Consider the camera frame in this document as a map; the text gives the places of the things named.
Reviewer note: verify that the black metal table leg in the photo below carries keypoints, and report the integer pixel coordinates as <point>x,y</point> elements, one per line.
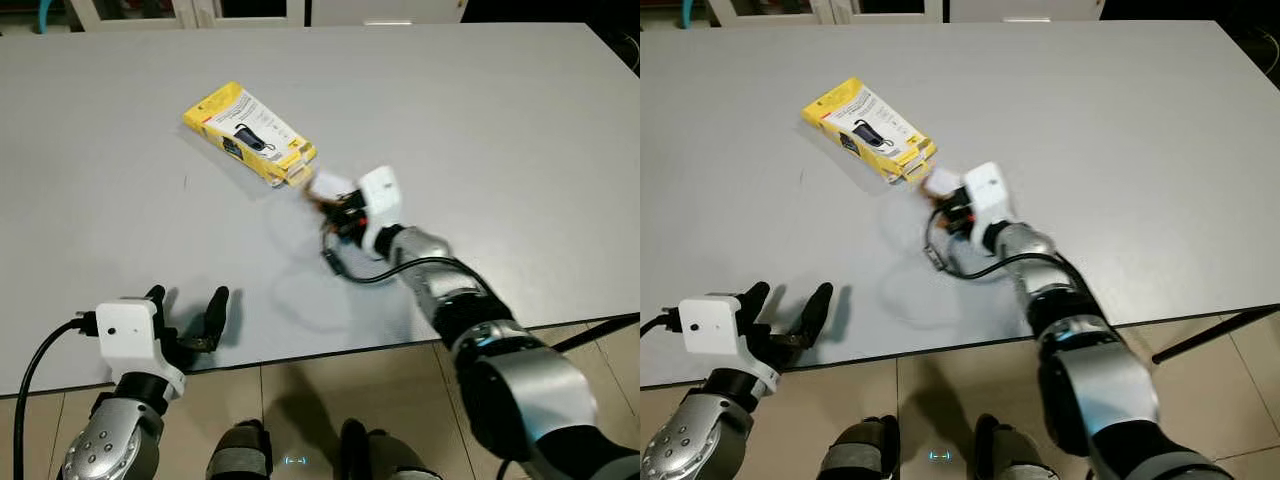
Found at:
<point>600,331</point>
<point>1220,333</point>

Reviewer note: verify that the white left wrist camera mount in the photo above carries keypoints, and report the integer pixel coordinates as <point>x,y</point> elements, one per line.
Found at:
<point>130,335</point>
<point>712,330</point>

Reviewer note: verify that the white wide cabinet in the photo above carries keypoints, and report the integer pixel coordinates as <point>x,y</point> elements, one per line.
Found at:
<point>770,10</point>
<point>140,12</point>

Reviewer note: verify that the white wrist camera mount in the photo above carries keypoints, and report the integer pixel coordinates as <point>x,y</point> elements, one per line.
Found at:
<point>990,190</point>
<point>712,330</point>
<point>380,195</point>
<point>130,335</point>

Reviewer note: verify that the teal plastic object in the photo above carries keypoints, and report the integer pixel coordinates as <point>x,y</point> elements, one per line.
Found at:
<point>688,12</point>
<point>45,14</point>

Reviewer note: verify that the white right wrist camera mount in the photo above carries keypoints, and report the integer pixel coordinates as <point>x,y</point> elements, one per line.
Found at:
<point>990,190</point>
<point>380,195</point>

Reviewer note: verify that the grey robot leg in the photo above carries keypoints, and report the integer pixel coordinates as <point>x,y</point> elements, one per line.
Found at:
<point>860,450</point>
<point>385,455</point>
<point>1015,450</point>
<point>240,455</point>

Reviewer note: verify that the white paper scrap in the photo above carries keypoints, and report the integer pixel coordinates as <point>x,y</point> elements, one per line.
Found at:
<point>944,181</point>

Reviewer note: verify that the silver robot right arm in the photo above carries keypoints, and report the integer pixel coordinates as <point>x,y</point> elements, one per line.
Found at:
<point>520,385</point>
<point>1100,380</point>

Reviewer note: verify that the white narrow cabinet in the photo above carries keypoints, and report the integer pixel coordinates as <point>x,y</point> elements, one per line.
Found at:
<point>390,10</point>
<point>1020,8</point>

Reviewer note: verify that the yellow printed product box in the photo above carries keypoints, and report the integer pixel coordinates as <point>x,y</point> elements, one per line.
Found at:
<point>245,128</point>
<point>862,122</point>

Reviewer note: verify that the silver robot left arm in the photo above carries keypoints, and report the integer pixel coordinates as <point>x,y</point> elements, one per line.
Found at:
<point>700,440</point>
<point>110,440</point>

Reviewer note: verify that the grey robot right leg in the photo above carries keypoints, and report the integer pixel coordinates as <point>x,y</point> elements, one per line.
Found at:
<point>1015,450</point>
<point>385,455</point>

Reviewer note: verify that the grey robot left leg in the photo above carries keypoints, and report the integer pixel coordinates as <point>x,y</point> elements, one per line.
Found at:
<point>240,455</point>
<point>860,450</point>

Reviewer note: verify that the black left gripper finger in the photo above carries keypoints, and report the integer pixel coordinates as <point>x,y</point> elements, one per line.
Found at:
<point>214,318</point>
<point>755,300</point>
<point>156,296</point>
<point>816,315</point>

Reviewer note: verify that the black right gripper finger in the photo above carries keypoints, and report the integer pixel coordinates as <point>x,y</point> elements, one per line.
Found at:
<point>938,203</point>
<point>322,204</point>

